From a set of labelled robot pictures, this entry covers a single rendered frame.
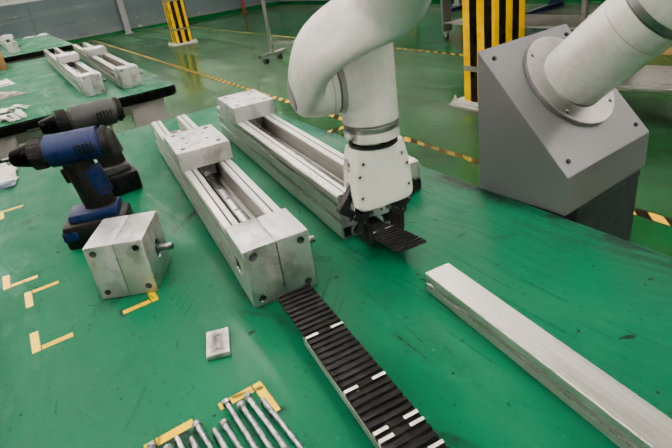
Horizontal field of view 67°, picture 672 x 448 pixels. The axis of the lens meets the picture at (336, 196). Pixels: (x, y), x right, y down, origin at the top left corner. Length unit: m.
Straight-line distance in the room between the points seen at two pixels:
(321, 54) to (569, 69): 0.48
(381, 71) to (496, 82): 0.28
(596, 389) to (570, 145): 0.47
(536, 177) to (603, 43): 0.23
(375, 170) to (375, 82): 0.13
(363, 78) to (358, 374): 0.38
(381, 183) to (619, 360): 0.38
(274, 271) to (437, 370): 0.27
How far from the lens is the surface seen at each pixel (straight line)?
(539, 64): 1.00
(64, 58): 3.39
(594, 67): 0.94
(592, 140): 0.99
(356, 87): 0.71
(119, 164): 1.30
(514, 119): 0.92
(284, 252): 0.73
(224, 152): 1.09
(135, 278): 0.87
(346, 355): 0.60
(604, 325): 0.71
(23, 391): 0.79
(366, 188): 0.76
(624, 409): 0.58
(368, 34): 0.61
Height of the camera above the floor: 1.22
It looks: 25 degrees down
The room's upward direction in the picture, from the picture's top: 8 degrees counter-clockwise
